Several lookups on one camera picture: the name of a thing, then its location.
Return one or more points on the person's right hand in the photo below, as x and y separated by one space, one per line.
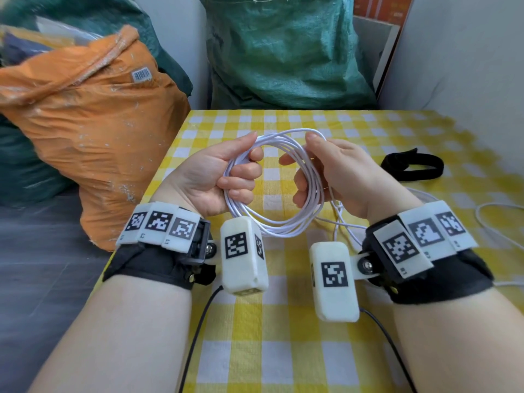
356 175

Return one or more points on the person's left hand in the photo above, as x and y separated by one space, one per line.
200 175

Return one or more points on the person's left forearm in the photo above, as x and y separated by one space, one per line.
118 335

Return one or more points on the white marker wrist band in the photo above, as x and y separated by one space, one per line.
163 227
430 235

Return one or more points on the orange woven sack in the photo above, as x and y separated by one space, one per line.
98 126

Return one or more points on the small pale leaning board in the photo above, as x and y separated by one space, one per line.
374 46

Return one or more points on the tall crumpled green sack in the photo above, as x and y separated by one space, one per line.
163 40

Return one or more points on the upright open green sack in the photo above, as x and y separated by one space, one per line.
286 49

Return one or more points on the large grey board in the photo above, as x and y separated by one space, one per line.
466 69

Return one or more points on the orange poster board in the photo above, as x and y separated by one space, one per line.
385 8

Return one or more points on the yellow checkered tablecloth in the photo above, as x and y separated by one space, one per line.
294 347

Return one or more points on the clear plastic parcel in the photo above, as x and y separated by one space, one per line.
65 28

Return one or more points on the yellow flat parcel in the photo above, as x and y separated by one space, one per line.
37 36

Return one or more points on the dark blue parcel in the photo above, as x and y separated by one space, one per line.
20 51

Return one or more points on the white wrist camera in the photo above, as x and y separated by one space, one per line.
243 257
335 282

